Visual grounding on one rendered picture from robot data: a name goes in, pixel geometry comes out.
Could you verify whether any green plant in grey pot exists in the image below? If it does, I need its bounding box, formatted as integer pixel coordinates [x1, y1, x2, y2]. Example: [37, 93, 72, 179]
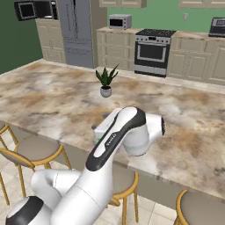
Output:
[95, 63, 120, 98]

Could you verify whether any beige tall cupboard panel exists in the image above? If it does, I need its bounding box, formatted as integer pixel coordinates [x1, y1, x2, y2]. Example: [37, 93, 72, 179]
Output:
[89, 0, 109, 69]

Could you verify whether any beige wall cupboard run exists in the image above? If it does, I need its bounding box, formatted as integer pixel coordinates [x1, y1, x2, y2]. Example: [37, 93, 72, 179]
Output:
[178, 0, 225, 10]
[98, 0, 148, 10]

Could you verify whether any grey steel fridge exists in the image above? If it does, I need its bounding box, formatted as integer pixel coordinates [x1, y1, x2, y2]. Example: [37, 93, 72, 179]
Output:
[56, 0, 95, 69]

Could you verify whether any black wall microwave oven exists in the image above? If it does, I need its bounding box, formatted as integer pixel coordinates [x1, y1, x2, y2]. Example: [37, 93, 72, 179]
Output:
[13, 0, 59, 22]

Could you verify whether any gold-legged grey stool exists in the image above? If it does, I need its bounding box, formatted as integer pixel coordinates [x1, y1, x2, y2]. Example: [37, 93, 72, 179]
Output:
[173, 189, 225, 225]
[0, 148, 37, 207]
[108, 163, 141, 225]
[0, 120, 19, 151]
[13, 134, 72, 171]

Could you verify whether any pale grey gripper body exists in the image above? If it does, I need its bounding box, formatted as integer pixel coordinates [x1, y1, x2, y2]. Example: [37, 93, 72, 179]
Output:
[93, 112, 120, 145]

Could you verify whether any black and steel oven range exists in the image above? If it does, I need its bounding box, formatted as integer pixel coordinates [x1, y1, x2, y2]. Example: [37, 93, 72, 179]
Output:
[134, 28, 178, 79]

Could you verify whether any grey toaster oven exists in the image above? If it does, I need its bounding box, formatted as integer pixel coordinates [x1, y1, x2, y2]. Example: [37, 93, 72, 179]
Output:
[108, 13, 133, 31]

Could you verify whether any beige base cupboard run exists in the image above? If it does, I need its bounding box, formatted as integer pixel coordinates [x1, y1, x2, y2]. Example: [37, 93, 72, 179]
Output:
[95, 26, 137, 72]
[166, 31, 225, 87]
[35, 18, 68, 64]

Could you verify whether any black countertop appliance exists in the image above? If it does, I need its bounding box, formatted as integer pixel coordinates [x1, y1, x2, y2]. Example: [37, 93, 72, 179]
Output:
[207, 17, 225, 39]

